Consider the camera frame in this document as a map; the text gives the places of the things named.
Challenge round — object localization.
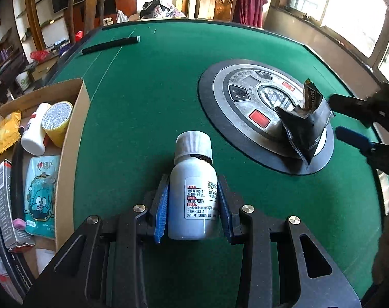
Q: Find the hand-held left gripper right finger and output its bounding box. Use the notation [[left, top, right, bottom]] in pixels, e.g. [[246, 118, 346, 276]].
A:
[[217, 175, 362, 308]]

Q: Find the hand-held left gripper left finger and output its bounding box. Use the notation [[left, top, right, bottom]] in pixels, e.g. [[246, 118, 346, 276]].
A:
[[23, 173, 169, 308]]

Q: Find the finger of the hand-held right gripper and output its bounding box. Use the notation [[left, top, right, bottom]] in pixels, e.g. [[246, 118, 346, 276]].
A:
[[328, 82, 389, 129], [335, 126, 389, 190]]

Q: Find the white bottle with text label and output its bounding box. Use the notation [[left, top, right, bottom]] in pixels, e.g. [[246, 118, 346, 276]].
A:
[[167, 131, 219, 241]]

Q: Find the black snack packet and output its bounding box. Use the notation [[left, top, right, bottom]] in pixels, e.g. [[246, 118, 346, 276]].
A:
[[274, 79, 335, 167]]

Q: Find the cardboard box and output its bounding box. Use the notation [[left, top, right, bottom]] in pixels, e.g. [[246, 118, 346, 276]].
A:
[[0, 78, 91, 296]]

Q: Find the teal cartoon packet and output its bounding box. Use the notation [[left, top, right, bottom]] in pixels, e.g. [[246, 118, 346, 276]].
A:
[[24, 155, 61, 239]]

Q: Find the yellow cup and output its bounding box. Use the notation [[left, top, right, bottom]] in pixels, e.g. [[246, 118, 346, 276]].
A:
[[41, 101, 74, 148]]

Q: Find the white bottle with coloured label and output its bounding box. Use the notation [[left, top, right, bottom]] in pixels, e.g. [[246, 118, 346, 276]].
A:
[[20, 103, 52, 155]]

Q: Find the grey box with red end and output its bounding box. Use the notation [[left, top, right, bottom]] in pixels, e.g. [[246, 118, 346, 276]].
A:
[[0, 160, 36, 252]]

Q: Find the yellow snack packet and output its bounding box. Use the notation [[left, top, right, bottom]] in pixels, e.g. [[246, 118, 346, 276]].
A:
[[0, 111, 22, 159]]

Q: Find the person's right hand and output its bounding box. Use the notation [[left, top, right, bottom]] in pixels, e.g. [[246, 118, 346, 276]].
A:
[[372, 189, 389, 286]]

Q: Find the large window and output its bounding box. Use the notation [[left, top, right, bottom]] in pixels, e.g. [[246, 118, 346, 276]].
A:
[[287, 0, 389, 81]]

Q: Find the round table control panel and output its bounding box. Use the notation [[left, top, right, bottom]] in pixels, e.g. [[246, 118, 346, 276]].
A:
[[197, 59, 335, 176]]

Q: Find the red garment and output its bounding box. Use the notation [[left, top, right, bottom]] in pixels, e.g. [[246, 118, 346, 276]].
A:
[[233, 0, 268, 28]]

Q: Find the black bar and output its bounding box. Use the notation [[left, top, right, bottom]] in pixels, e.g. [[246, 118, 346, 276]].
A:
[[81, 36, 140, 55]]

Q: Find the white bucket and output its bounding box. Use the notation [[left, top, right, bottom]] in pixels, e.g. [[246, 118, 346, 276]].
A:
[[15, 71, 31, 93]]

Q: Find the pile of clothes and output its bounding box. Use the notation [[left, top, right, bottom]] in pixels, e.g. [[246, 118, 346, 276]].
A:
[[140, 0, 185, 20]]

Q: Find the green side table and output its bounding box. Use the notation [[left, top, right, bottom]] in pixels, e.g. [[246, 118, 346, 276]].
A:
[[0, 51, 25, 100]]

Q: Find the wooden wall shelf unit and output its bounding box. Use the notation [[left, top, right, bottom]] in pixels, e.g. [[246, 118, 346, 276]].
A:
[[0, 0, 70, 68]]

